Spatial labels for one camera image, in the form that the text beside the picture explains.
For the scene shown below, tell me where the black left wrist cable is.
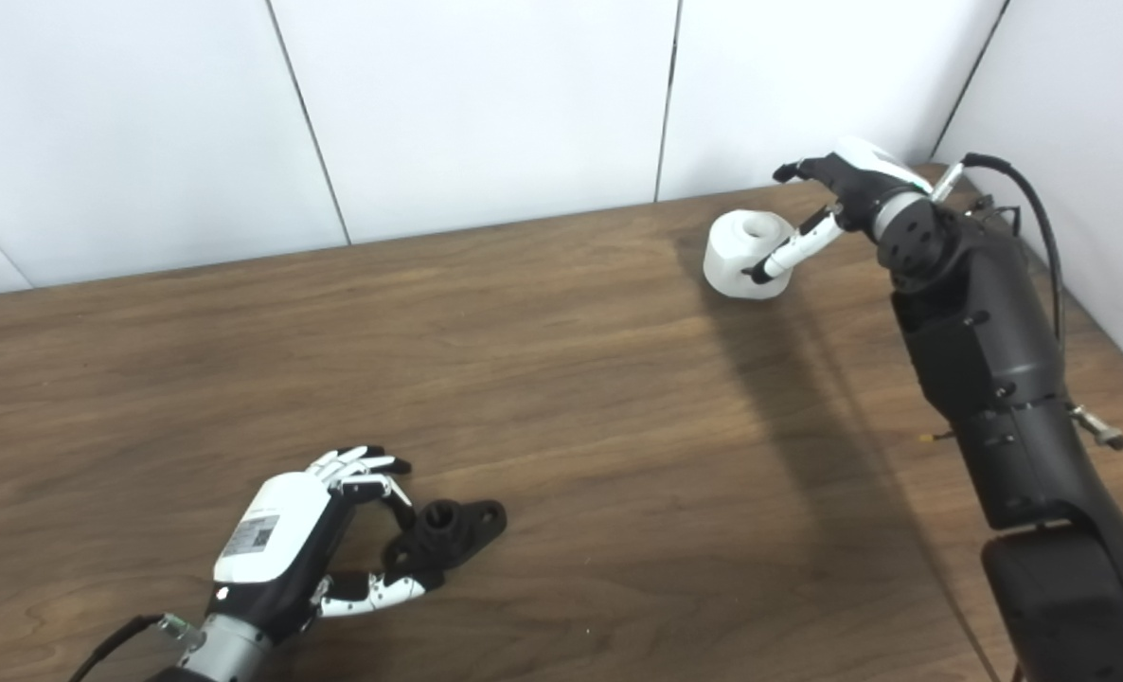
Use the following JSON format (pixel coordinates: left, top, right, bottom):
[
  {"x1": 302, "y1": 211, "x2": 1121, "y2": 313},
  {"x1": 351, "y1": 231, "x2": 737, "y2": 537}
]
[{"x1": 69, "y1": 614, "x2": 188, "y2": 682}]

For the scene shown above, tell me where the round white plastic piece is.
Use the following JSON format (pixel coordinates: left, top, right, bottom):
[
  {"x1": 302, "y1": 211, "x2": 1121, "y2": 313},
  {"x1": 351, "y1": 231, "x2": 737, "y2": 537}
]
[{"x1": 703, "y1": 210, "x2": 797, "y2": 301}]

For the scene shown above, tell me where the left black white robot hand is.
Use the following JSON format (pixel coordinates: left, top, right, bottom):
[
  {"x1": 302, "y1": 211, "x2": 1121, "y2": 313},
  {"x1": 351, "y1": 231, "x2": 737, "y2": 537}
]
[{"x1": 206, "y1": 445, "x2": 444, "y2": 645}]

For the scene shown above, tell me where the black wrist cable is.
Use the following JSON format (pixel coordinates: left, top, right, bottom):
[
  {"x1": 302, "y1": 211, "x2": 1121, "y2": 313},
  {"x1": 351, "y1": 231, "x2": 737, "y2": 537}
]
[
  {"x1": 69, "y1": 614, "x2": 188, "y2": 682},
  {"x1": 931, "y1": 152, "x2": 1066, "y2": 380}
]

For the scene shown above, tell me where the black flanged holder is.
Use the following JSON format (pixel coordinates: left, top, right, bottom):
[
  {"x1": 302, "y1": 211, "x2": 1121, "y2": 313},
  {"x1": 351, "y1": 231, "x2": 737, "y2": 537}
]
[{"x1": 382, "y1": 499, "x2": 508, "y2": 574}]

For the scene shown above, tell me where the silver plug connector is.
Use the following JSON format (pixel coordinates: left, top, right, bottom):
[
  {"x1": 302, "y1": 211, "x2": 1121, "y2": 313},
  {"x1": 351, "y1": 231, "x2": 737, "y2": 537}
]
[{"x1": 1068, "y1": 405, "x2": 1123, "y2": 449}]

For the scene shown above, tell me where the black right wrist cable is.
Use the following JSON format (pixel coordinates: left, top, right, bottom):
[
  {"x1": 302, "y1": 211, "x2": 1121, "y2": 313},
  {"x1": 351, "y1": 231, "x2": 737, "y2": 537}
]
[{"x1": 931, "y1": 152, "x2": 1066, "y2": 380}]

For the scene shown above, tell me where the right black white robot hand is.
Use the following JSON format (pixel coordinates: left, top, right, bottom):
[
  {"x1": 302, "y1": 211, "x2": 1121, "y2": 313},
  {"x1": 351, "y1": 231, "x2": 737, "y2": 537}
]
[{"x1": 741, "y1": 137, "x2": 932, "y2": 285}]

